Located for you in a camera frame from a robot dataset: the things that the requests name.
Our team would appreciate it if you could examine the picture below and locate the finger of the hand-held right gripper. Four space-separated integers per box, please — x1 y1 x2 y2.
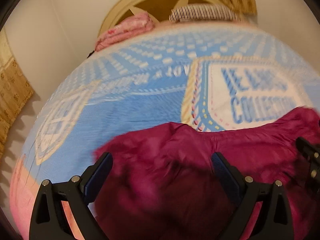
296 137 320 178

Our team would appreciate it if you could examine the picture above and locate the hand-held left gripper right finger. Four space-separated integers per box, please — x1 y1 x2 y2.
211 152 295 240

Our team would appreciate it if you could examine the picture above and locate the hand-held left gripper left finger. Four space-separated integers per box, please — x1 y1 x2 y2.
29 152 113 240

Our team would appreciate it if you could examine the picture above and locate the magenta puffer jacket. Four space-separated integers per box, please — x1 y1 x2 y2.
93 106 320 240

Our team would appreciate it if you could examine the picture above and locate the pink and blue printed blanket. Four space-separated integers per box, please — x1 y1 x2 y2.
9 22 316 240

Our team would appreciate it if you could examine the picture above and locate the folded pink floral quilt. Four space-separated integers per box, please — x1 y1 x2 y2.
95 12 154 52

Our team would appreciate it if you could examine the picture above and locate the striped pillow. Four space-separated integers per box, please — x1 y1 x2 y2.
169 4 242 23

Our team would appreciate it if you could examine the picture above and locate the cream wooden headboard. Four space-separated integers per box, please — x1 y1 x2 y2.
97 0 225 40

